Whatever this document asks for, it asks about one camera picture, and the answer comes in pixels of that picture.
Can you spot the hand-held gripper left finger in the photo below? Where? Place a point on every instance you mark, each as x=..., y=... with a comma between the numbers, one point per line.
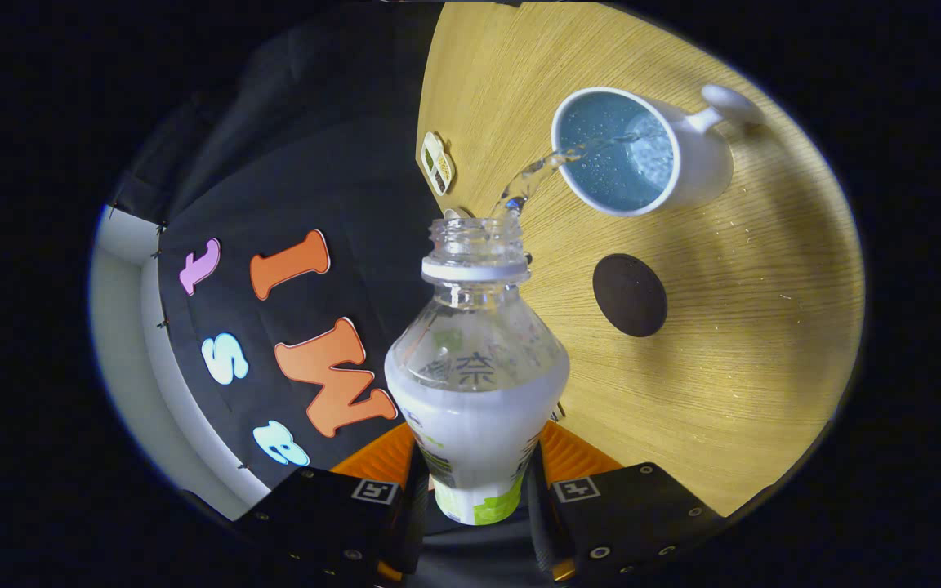
x=315, y=514

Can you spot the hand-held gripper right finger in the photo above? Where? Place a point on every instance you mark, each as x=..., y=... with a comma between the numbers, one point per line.
x=634, y=514

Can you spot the clear bottle with white label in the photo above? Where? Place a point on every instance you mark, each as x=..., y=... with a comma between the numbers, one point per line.
x=474, y=425

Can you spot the dark round coaster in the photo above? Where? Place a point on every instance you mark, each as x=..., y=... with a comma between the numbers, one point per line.
x=630, y=296

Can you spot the clear juice stream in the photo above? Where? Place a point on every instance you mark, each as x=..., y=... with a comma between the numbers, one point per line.
x=532, y=175

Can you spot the white cup with blue inside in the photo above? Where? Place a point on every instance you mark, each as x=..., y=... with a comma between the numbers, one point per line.
x=703, y=163

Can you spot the wooden table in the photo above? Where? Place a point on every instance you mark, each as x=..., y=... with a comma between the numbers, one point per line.
x=724, y=367

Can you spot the white divided dish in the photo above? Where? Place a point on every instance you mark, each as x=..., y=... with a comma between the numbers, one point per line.
x=438, y=163

